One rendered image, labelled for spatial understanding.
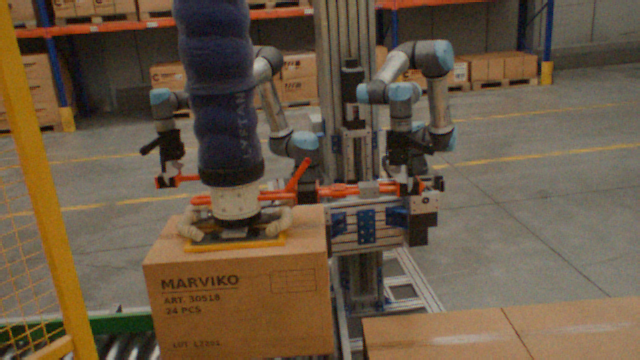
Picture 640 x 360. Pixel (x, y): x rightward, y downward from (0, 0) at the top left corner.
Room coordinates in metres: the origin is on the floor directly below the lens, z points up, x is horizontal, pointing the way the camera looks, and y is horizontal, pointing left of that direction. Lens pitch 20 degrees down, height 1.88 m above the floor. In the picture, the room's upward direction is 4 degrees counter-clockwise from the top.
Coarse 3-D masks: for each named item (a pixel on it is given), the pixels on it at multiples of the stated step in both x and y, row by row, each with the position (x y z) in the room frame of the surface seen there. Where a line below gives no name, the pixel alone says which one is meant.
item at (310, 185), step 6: (318, 180) 1.77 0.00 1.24; (300, 186) 1.75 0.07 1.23; (306, 186) 1.75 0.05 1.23; (312, 186) 1.75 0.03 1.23; (318, 186) 1.71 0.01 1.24; (300, 192) 1.68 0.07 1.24; (306, 192) 1.68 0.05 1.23; (312, 192) 1.68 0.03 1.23; (318, 192) 1.69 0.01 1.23; (300, 198) 1.69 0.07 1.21; (306, 198) 1.69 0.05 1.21; (312, 198) 1.69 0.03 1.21; (318, 198) 1.69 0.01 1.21; (300, 204) 1.68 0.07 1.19; (306, 204) 1.68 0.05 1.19; (312, 204) 1.68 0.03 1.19; (318, 204) 1.69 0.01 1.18
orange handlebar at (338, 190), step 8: (184, 176) 1.99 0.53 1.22; (192, 176) 1.99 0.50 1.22; (336, 184) 1.76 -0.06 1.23; (344, 184) 1.75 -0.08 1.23; (384, 184) 1.74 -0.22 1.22; (392, 184) 1.74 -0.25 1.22; (424, 184) 1.72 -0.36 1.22; (264, 192) 1.75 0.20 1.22; (272, 192) 1.75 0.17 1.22; (280, 192) 1.74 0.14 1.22; (320, 192) 1.71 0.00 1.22; (328, 192) 1.70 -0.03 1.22; (336, 192) 1.70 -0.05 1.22; (344, 192) 1.70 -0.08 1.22; (352, 192) 1.70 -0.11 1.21; (384, 192) 1.70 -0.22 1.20; (192, 200) 1.72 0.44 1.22; (200, 200) 1.71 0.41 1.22; (208, 200) 1.71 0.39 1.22; (264, 200) 1.71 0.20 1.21
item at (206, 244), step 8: (216, 232) 1.63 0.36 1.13; (248, 232) 1.67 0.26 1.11; (256, 232) 1.63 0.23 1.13; (264, 232) 1.66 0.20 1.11; (280, 232) 1.66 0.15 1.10; (192, 240) 1.65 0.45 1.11; (200, 240) 1.63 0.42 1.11; (208, 240) 1.63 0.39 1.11; (216, 240) 1.62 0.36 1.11; (224, 240) 1.62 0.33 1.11; (232, 240) 1.61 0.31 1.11; (240, 240) 1.61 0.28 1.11; (248, 240) 1.61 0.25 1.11; (256, 240) 1.60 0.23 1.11; (264, 240) 1.60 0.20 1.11; (272, 240) 1.60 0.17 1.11; (280, 240) 1.60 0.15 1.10; (184, 248) 1.59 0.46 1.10; (192, 248) 1.59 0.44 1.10; (200, 248) 1.59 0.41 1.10; (208, 248) 1.59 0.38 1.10; (216, 248) 1.59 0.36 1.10; (224, 248) 1.59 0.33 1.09; (232, 248) 1.59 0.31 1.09; (240, 248) 1.59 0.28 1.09; (248, 248) 1.59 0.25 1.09; (256, 248) 1.59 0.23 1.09
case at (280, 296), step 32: (256, 224) 1.78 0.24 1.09; (320, 224) 1.74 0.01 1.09; (160, 256) 1.58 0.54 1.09; (192, 256) 1.57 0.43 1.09; (224, 256) 1.55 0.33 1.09; (256, 256) 1.54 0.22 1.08; (288, 256) 1.53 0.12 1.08; (320, 256) 1.53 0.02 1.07; (160, 288) 1.54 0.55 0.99; (192, 288) 1.54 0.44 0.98; (224, 288) 1.54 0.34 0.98; (256, 288) 1.54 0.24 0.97; (288, 288) 1.53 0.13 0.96; (320, 288) 1.53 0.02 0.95; (160, 320) 1.54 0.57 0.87; (192, 320) 1.54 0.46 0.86; (224, 320) 1.54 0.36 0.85; (256, 320) 1.54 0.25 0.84; (288, 320) 1.53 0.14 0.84; (320, 320) 1.53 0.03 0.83; (160, 352) 1.54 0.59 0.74; (192, 352) 1.54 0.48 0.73; (224, 352) 1.54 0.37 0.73; (256, 352) 1.53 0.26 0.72; (288, 352) 1.53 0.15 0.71; (320, 352) 1.53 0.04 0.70
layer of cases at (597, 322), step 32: (384, 320) 1.91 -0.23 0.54; (416, 320) 1.89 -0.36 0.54; (448, 320) 1.88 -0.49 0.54; (480, 320) 1.86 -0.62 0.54; (512, 320) 1.84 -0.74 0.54; (544, 320) 1.83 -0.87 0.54; (576, 320) 1.81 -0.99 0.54; (608, 320) 1.80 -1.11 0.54; (384, 352) 1.70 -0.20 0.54; (416, 352) 1.69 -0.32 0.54; (448, 352) 1.67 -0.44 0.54; (480, 352) 1.66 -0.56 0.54; (512, 352) 1.65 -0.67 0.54; (544, 352) 1.63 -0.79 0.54; (576, 352) 1.62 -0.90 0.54; (608, 352) 1.61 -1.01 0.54
